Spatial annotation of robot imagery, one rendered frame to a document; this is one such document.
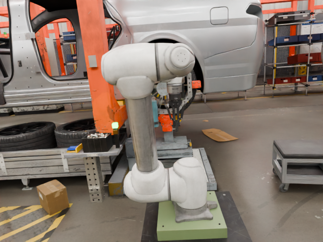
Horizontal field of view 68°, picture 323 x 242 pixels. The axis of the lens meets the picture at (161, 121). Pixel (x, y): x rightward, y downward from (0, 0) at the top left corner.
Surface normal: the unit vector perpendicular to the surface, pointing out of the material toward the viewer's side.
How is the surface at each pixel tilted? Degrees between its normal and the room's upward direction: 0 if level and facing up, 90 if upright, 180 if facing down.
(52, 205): 90
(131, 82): 115
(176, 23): 90
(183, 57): 83
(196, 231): 90
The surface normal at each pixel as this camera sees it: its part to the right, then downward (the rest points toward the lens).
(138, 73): 0.04, 0.60
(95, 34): -0.04, 0.25
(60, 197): 0.69, 0.12
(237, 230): -0.08, -0.97
